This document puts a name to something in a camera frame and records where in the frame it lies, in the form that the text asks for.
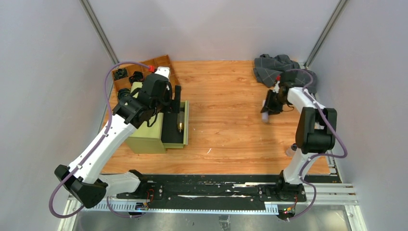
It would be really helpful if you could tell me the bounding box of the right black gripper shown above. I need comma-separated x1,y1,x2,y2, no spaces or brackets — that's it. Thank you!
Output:
261,90,288,116

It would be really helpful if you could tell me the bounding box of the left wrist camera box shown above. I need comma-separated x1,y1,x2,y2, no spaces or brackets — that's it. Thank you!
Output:
154,66,171,81

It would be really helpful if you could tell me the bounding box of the clear gold-cap bottle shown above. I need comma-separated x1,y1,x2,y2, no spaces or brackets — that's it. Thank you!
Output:
177,111,185,133

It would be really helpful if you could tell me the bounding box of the brown compartment tray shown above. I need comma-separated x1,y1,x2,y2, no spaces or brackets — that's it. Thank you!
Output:
111,54,181,98

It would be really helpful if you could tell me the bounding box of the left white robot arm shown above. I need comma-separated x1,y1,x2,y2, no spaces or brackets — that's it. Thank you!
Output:
54,67,180,208

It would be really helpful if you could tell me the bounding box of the small black-cap bottle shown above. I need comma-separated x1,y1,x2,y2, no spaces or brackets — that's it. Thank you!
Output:
286,143,297,157

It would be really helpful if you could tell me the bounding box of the green drawer box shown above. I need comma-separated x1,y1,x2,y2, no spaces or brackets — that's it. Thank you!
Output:
125,101,189,154

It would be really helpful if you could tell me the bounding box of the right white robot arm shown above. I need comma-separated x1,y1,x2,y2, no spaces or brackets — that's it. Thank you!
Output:
261,83,337,201

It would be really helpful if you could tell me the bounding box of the grey checked cloth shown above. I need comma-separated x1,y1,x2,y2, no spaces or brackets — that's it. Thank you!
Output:
253,54,318,94

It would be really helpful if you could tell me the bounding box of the white tube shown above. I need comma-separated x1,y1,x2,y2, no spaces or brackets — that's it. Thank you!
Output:
261,100,269,124

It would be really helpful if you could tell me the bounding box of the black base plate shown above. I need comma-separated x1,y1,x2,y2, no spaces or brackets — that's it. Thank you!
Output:
116,174,306,211

